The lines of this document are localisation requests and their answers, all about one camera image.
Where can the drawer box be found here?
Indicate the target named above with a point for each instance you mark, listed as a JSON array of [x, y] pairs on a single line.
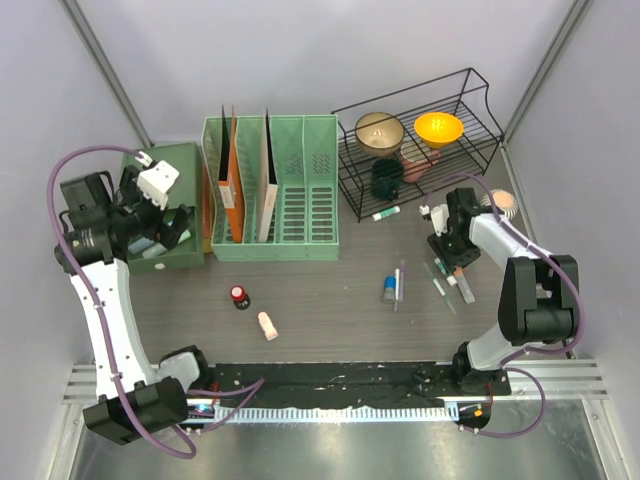
[[186, 158]]

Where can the small green glue stick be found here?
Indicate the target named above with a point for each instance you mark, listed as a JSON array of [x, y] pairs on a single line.
[[449, 277]]

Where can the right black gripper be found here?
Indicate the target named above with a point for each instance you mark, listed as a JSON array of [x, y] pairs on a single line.
[[438, 245]]

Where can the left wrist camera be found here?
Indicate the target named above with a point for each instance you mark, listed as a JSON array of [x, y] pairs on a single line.
[[155, 180]]

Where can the pink mug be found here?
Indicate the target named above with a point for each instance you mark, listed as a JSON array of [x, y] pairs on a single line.
[[416, 159]]

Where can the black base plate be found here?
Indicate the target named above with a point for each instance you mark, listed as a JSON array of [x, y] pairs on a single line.
[[388, 385]]

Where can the pink eraser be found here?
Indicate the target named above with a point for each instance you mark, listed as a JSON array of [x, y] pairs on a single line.
[[266, 324]]

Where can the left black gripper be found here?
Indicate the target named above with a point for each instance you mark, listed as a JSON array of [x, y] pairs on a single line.
[[168, 234]]

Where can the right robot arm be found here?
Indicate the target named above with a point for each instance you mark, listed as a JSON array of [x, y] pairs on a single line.
[[539, 302]]

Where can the striped ceramic mug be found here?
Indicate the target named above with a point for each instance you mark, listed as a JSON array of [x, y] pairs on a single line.
[[505, 201]]

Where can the blue grey bottle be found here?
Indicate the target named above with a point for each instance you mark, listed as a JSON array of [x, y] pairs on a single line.
[[389, 290]]

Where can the white pen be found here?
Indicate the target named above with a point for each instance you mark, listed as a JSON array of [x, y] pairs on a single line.
[[397, 289]]

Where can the red black stamp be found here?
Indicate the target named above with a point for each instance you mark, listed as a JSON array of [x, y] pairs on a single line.
[[240, 298]]

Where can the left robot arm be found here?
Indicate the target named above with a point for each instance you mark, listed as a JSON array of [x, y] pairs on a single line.
[[133, 398]]

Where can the green highlighter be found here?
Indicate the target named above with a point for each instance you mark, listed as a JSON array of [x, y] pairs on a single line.
[[158, 249]]

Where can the green pen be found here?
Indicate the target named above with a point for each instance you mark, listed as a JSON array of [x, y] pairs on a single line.
[[439, 288]]

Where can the green file organizer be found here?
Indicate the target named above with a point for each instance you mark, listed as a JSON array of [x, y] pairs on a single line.
[[304, 224]]

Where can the white folder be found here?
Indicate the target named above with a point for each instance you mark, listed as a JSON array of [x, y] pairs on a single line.
[[268, 185]]

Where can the dark green mug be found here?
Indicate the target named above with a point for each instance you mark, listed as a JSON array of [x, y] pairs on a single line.
[[386, 177]]

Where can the black wire rack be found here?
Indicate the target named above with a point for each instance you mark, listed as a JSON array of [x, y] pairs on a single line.
[[464, 94]]

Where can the orange folder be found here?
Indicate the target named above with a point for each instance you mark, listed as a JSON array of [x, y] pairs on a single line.
[[229, 178]]

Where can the light blue highlighter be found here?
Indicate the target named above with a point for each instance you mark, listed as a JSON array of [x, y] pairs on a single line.
[[140, 245]]

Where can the white cable tray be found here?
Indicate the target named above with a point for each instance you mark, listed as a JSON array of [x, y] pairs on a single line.
[[448, 412]]

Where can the orange bowl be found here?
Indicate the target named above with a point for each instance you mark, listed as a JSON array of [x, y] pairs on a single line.
[[438, 129]]

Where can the orange highlighter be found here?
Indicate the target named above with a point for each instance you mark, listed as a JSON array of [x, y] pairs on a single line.
[[463, 286]]

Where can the brown glass bowl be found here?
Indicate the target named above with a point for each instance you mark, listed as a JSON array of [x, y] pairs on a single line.
[[379, 134]]

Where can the green white glue stick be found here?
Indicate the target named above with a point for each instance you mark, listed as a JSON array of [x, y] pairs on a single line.
[[386, 213]]

